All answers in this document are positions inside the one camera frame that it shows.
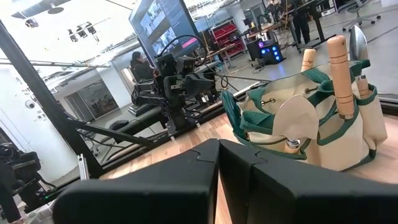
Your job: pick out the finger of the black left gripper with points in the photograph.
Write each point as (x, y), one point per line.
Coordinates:
(192, 86)
(206, 84)

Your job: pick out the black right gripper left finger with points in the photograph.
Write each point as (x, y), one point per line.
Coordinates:
(140, 193)

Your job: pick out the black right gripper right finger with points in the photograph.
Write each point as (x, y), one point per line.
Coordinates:
(295, 196)

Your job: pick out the beige green canvas gardening bag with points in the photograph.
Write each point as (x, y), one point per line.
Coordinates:
(339, 146)

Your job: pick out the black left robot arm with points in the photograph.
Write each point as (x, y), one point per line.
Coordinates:
(146, 93)

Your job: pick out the person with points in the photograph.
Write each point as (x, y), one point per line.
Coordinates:
(141, 70)
(300, 25)

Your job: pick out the large black computer monitor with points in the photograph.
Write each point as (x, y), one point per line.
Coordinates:
(161, 28)

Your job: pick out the red bin shelf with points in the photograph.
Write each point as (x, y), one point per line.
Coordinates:
(228, 32)

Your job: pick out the silver aluminium extrusion stub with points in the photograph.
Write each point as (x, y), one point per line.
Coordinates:
(83, 168)

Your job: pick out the computer tower with coloured lights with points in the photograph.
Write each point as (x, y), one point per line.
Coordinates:
(270, 53)

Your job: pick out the grey office chair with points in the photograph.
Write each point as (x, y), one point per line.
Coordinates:
(354, 3)

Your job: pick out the black camera rig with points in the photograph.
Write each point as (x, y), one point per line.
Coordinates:
(21, 168)

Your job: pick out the black aluminium rig frame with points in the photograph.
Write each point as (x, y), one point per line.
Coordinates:
(46, 99)

